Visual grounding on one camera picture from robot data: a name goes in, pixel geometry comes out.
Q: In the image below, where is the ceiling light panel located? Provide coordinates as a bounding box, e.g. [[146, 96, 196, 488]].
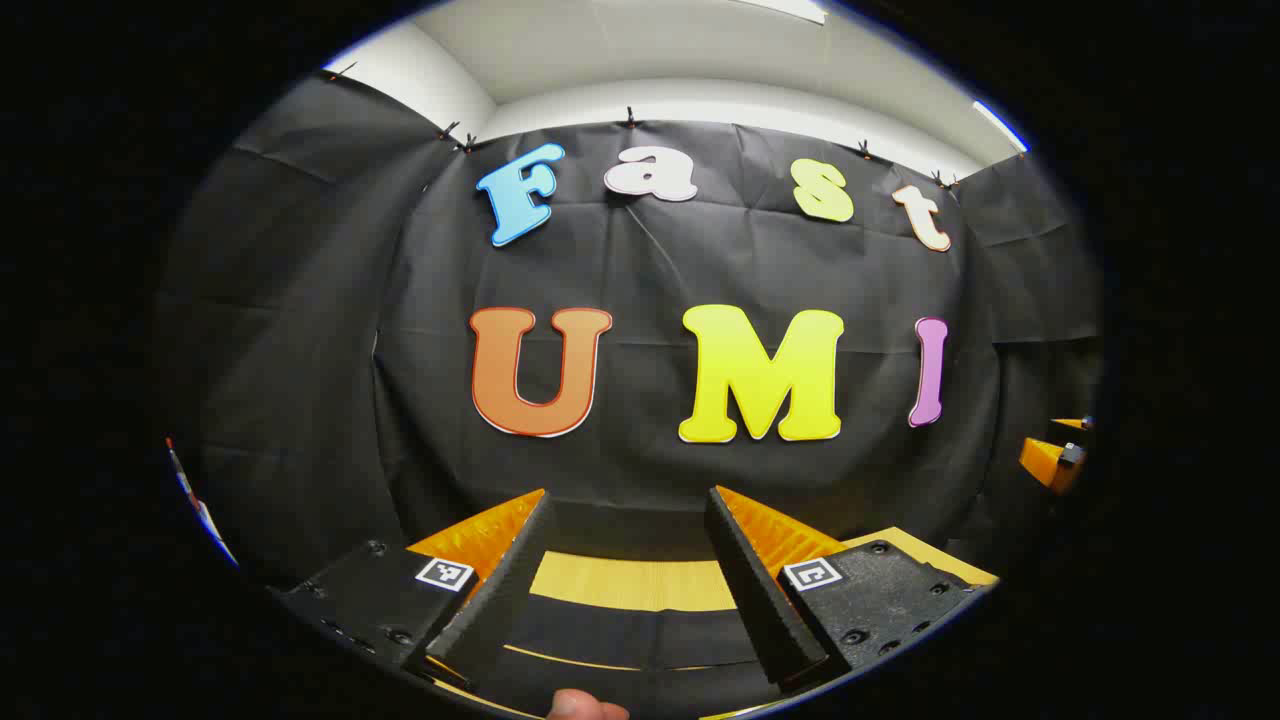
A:
[[735, 0, 829, 25]]

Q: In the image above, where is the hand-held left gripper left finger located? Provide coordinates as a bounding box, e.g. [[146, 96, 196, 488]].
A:
[[270, 487, 558, 693]]

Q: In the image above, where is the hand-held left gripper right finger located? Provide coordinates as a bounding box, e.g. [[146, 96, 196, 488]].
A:
[[703, 485, 981, 689]]

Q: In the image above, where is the black backdrop cloth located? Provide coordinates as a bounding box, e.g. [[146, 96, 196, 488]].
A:
[[150, 72, 1106, 591]]

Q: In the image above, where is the row of black cloth clips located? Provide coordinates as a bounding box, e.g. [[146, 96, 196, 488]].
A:
[[325, 62, 961, 191]]

